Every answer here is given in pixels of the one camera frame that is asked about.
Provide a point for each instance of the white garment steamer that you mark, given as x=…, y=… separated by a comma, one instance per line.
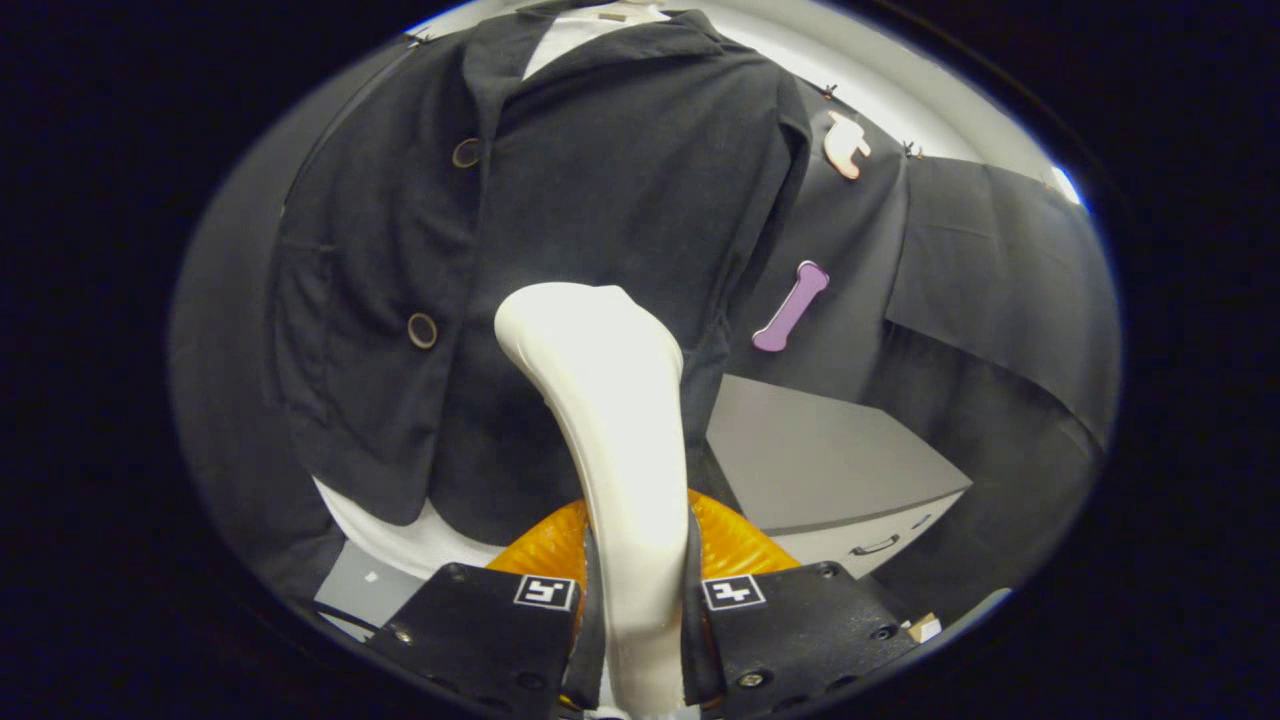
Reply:
x=620, y=420

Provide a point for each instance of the grey cabinet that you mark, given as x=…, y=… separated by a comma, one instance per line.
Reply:
x=810, y=460

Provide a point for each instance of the white shirt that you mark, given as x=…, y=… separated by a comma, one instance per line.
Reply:
x=410, y=545

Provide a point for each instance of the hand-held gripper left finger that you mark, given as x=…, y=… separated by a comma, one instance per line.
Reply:
x=480, y=630

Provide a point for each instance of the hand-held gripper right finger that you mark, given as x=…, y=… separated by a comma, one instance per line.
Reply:
x=800, y=630

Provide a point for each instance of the cardboard and paper scraps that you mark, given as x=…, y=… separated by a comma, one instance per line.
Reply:
x=925, y=628

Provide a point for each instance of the black suit jacket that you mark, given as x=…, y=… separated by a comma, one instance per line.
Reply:
x=600, y=180

